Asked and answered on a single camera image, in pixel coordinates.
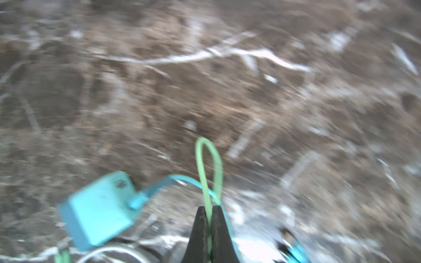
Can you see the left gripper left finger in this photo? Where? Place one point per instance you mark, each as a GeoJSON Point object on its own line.
{"type": "Point", "coordinates": [197, 250]}

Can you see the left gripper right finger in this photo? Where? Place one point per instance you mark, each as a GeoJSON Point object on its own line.
{"type": "Point", "coordinates": [222, 246]}

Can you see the teal charger adapter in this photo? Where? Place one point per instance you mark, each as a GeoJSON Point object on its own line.
{"type": "Point", "coordinates": [101, 210]}

